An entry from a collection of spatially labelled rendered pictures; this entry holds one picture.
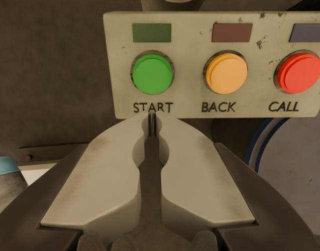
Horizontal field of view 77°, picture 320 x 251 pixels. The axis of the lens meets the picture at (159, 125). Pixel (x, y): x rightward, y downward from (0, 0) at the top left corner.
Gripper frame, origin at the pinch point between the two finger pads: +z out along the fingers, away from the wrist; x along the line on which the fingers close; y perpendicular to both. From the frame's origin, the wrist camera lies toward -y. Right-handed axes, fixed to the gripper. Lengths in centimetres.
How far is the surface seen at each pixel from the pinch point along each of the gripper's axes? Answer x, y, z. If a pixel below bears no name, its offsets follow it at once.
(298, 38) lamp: 13.8, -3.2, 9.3
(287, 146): 26.5, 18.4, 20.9
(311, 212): 33.3, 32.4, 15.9
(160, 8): 1.0, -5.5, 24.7
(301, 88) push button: 15.3, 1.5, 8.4
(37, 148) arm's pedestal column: -48, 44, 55
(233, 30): 7.5, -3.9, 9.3
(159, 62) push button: 0.5, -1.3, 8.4
